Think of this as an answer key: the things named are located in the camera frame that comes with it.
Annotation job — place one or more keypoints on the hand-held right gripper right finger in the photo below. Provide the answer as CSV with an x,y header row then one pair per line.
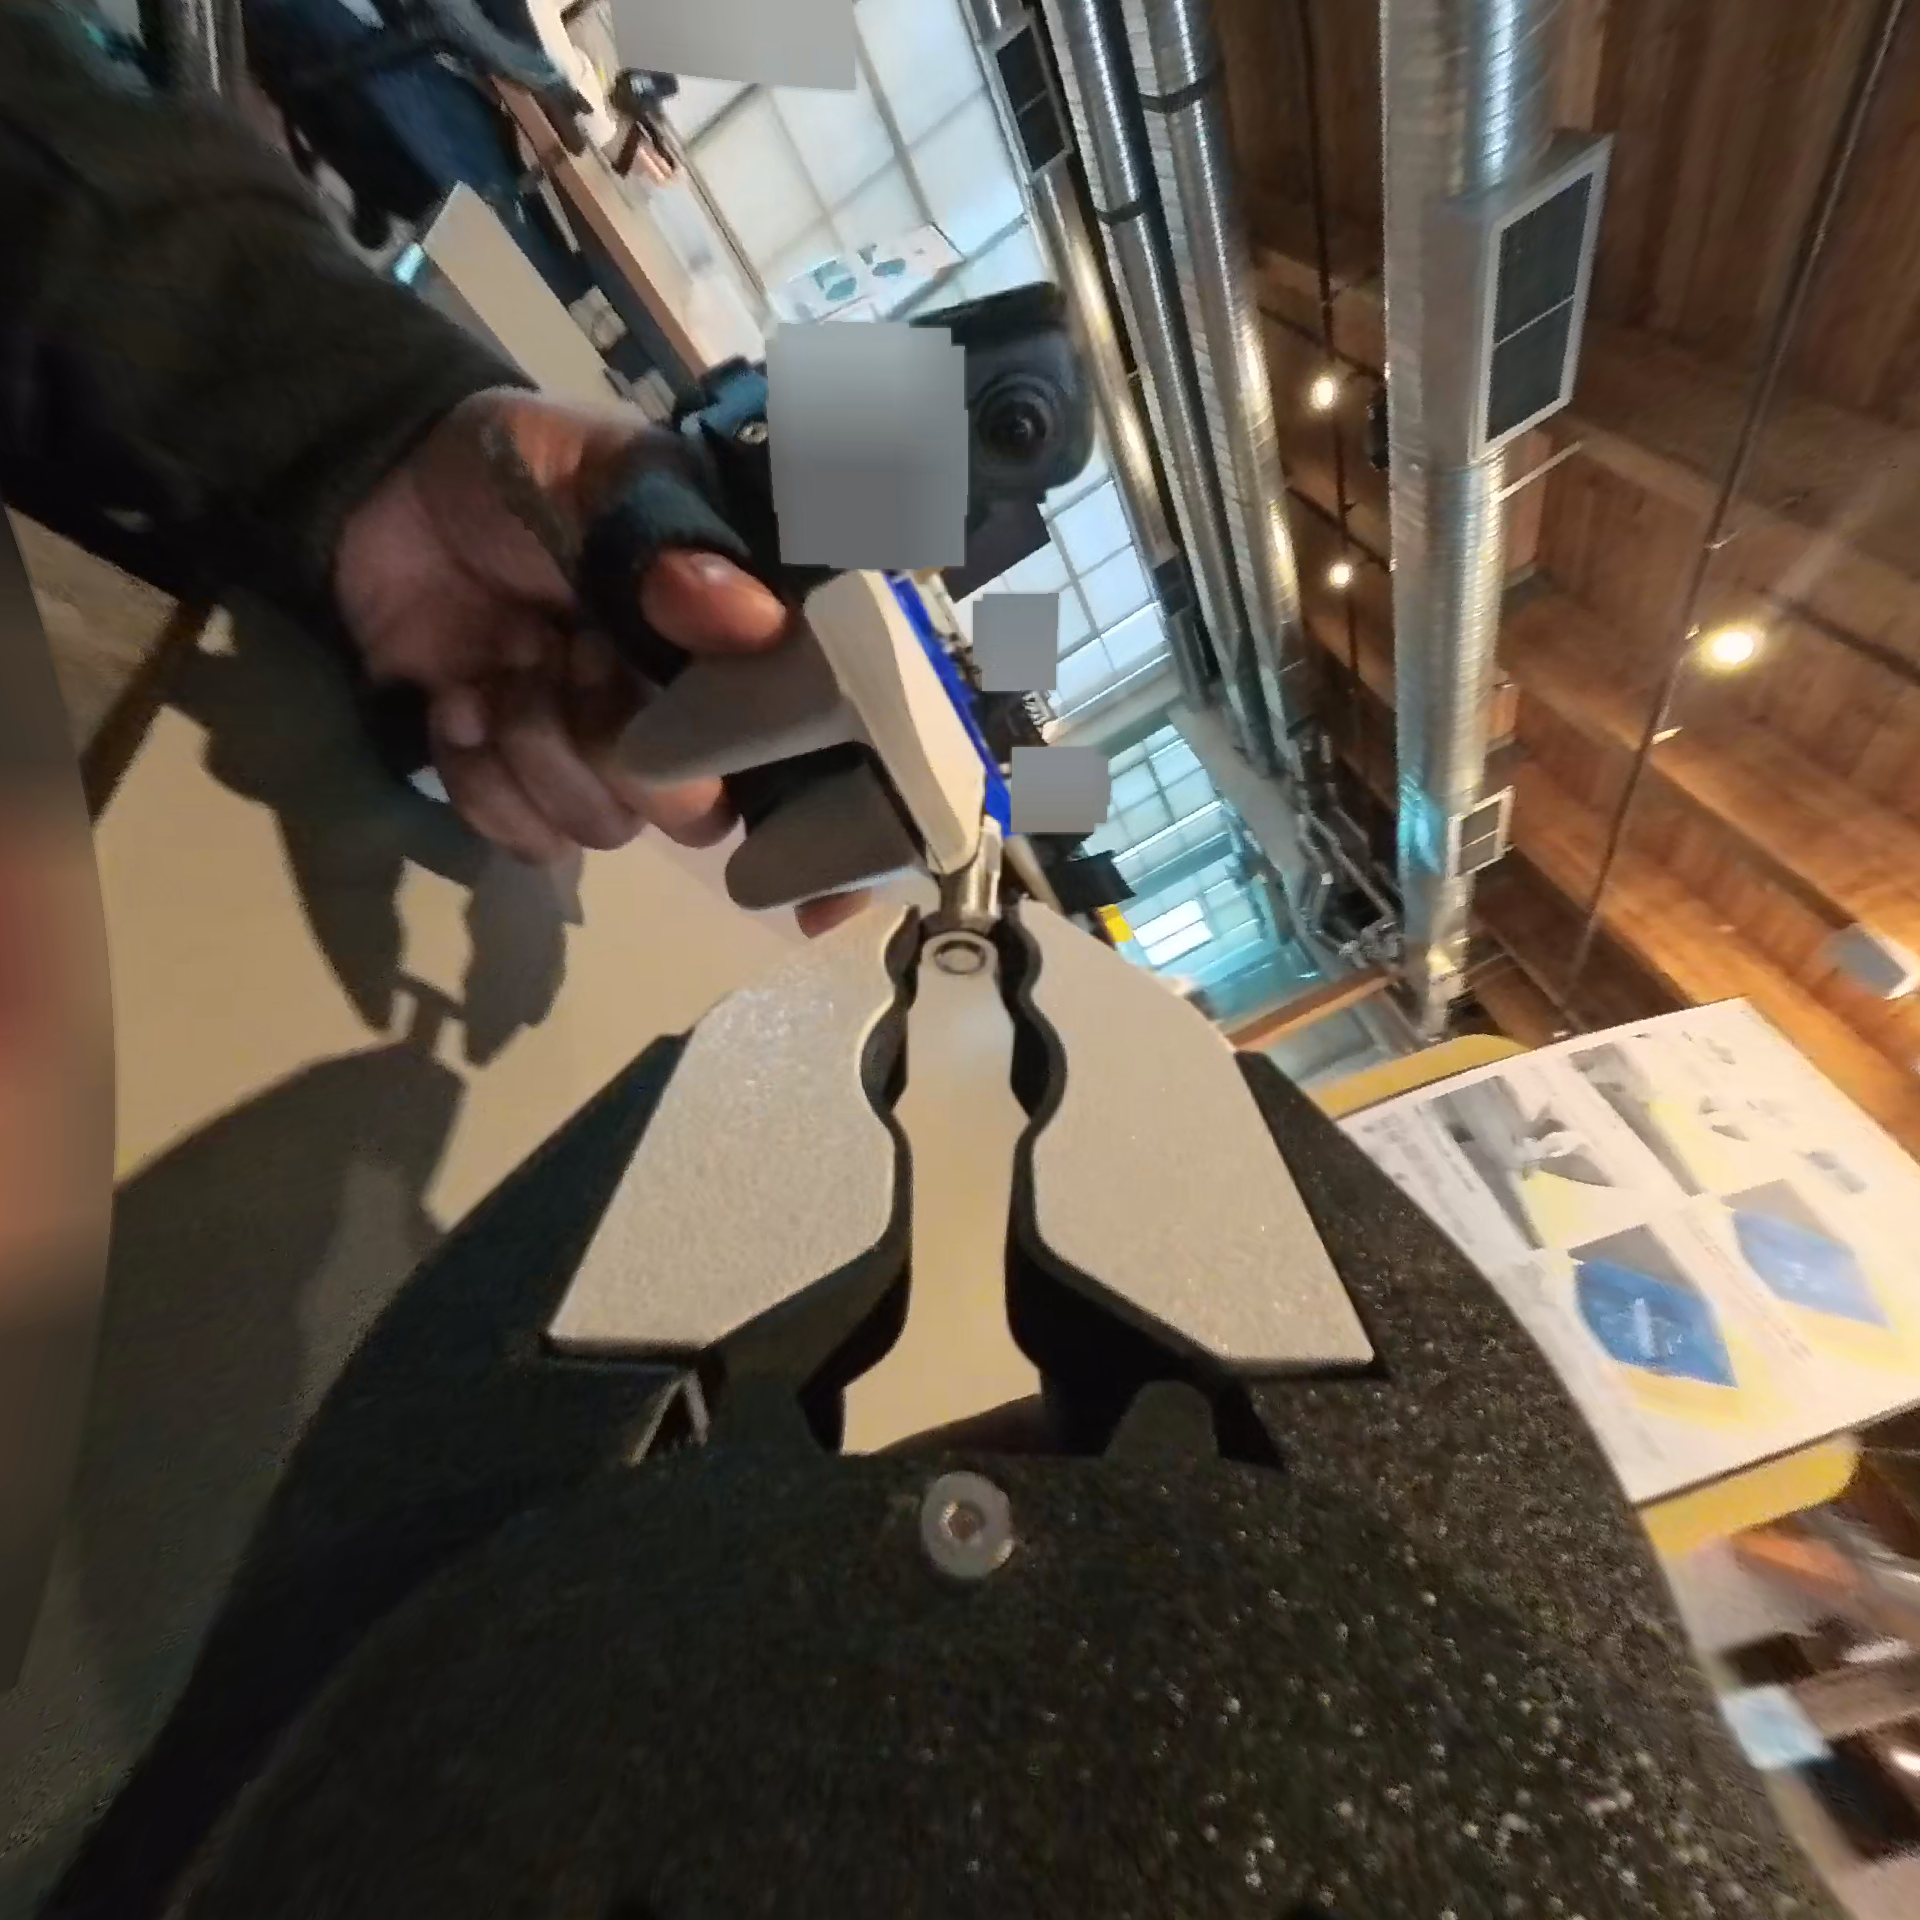
x,y
1186,1171

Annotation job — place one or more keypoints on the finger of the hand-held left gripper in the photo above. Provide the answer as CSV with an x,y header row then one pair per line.
x,y
900,707

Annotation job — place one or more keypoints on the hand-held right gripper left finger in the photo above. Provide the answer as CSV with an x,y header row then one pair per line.
x,y
749,1171

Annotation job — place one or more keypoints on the blue plastic bin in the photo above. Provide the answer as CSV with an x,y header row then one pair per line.
x,y
967,720

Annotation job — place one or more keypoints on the steel bolt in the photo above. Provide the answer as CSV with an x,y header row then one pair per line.
x,y
963,908

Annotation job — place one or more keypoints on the person's left forearm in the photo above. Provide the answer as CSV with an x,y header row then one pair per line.
x,y
211,300

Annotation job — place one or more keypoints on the person's left hand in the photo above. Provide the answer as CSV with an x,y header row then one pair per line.
x,y
481,646

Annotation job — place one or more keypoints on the white instruction poster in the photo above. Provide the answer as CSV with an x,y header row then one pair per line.
x,y
1681,1247

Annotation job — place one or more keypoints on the metal ventilation duct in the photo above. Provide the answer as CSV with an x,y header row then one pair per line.
x,y
1469,451

